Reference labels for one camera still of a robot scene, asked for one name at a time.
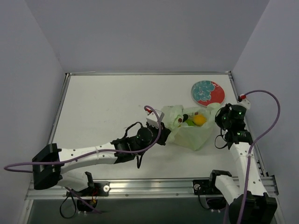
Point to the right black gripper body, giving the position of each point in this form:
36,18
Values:
219,117

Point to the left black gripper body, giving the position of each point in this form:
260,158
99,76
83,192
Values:
165,131

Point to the light green plastic bag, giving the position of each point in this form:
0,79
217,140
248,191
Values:
191,137

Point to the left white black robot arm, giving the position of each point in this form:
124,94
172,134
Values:
54,166

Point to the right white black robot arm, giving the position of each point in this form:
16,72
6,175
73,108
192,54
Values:
248,202

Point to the yellow fake fruit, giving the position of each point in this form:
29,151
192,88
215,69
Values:
199,120

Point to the green fake fruit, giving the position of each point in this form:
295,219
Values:
187,120

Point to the red teal floral plate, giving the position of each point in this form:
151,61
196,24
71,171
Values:
207,92

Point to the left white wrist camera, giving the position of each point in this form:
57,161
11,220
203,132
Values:
154,120

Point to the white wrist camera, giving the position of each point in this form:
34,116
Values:
154,120
243,101

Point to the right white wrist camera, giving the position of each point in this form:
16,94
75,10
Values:
243,101

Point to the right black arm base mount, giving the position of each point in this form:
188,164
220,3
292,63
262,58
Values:
203,187

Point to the aluminium front rail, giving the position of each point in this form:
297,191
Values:
142,188

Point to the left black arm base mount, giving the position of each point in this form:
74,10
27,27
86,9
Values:
94,188

